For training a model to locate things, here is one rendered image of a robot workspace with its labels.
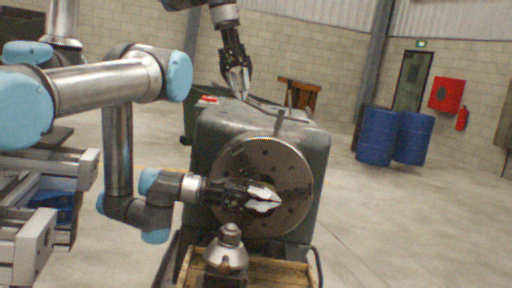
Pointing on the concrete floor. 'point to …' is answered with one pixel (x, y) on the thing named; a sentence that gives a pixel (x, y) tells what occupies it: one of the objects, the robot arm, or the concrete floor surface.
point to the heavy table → (301, 94)
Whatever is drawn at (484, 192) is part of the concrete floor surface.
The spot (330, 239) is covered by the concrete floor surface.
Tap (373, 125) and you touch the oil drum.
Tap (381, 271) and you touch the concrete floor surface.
